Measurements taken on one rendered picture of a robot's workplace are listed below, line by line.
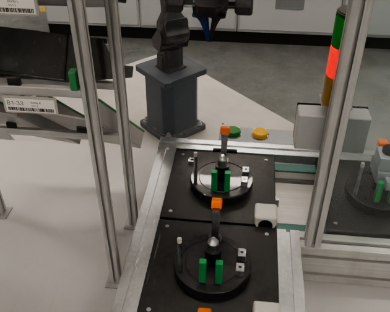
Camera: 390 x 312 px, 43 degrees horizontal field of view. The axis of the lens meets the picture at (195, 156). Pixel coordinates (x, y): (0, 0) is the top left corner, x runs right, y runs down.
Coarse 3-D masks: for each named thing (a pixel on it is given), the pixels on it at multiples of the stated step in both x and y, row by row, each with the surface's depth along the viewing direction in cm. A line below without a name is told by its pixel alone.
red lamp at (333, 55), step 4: (332, 48) 75; (332, 52) 75; (336, 52) 75; (332, 56) 76; (336, 56) 75; (328, 60) 77; (332, 60) 76; (336, 60) 75; (328, 64) 77; (332, 64) 76; (328, 68) 77; (332, 68) 76; (328, 72) 78; (332, 72) 77; (328, 76) 78; (332, 76) 77
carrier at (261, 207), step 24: (192, 168) 114; (216, 168) 106; (240, 168) 111; (264, 168) 114; (168, 192) 108; (192, 192) 108; (216, 192) 105; (240, 192) 104; (264, 192) 108; (168, 216) 101; (192, 216) 101; (240, 216) 101; (264, 216) 98
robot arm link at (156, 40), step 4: (156, 32) 128; (160, 32) 126; (156, 36) 129; (160, 36) 126; (152, 40) 132; (156, 40) 130; (160, 40) 127; (188, 40) 131; (152, 44) 133; (156, 44) 130; (160, 44) 128; (180, 44) 132; (184, 44) 132; (156, 48) 131; (160, 48) 129; (164, 48) 130; (168, 48) 130; (172, 48) 131
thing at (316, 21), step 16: (256, 0) 382; (272, 0) 381; (288, 0) 379; (304, 0) 378; (320, 0) 377; (336, 0) 376; (240, 16) 391; (256, 16) 390; (272, 16) 389; (288, 16) 387; (304, 16) 386; (320, 16) 384; (240, 32) 403; (256, 32) 401; (272, 32) 398; (288, 32) 397; (304, 32) 395; (320, 32) 392
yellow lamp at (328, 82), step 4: (324, 80) 80; (328, 80) 78; (332, 80) 77; (324, 84) 80; (328, 84) 78; (324, 88) 80; (328, 88) 79; (324, 92) 80; (328, 92) 79; (324, 96) 80; (328, 96) 79; (324, 100) 80; (328, 100) 80; (324, 104) 81; (328, 104) 80
